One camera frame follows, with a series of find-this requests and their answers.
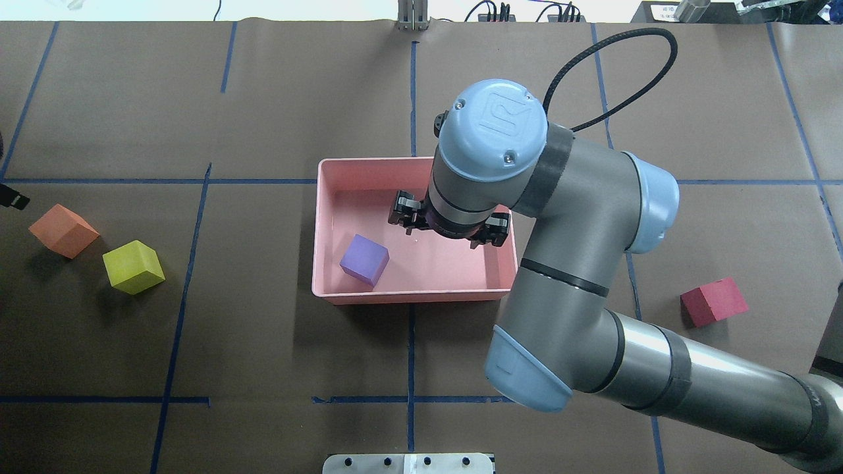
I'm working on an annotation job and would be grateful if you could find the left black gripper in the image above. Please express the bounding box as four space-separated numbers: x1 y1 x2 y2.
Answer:
0 183 30 210

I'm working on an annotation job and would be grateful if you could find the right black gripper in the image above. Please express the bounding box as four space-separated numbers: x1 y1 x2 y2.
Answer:
388 191 511 249

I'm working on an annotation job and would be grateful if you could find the purple foam block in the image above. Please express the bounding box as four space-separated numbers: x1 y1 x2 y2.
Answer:
339 234 391 287

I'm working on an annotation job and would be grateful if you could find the orange foam block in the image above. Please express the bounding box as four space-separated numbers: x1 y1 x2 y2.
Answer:
29 203 100 259

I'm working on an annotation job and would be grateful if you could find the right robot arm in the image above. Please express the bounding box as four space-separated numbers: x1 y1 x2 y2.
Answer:
388 79 841 473

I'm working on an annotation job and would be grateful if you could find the pink plastic bin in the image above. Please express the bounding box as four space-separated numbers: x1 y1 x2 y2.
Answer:
312 157 518 305

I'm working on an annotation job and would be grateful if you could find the yellow foam block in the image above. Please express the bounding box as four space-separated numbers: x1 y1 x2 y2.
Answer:
102 240 166 295

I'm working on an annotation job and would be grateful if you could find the red foam block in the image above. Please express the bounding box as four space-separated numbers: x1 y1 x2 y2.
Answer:
680 276 749 328

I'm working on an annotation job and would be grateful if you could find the metal cylinder weight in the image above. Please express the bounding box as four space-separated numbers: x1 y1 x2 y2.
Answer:
672 0 711 24

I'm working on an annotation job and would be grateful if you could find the aluminium frame post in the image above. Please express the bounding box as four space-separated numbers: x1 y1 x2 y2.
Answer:
395 0 430 31

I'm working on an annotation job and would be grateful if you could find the white camera mast post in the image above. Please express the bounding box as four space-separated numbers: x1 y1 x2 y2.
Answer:
322 452 497 473

